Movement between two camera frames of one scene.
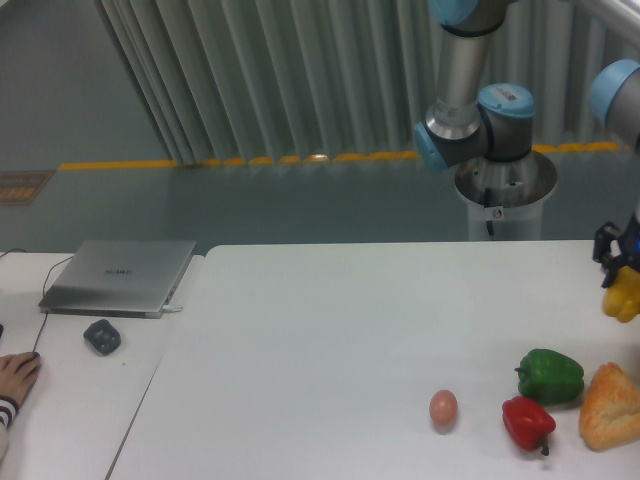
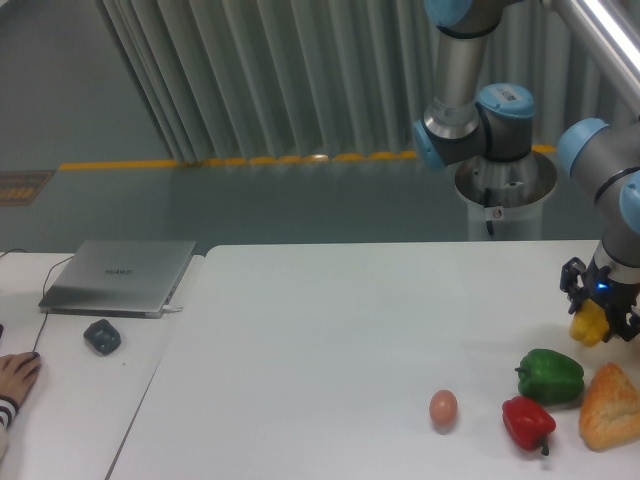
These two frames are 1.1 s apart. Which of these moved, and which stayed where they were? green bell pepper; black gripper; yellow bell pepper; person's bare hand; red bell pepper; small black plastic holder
Moved: black gripper; yellow bell pepper
Stayed: green bell pepper; person's bare hand; red bell pepper; small black plastic holder
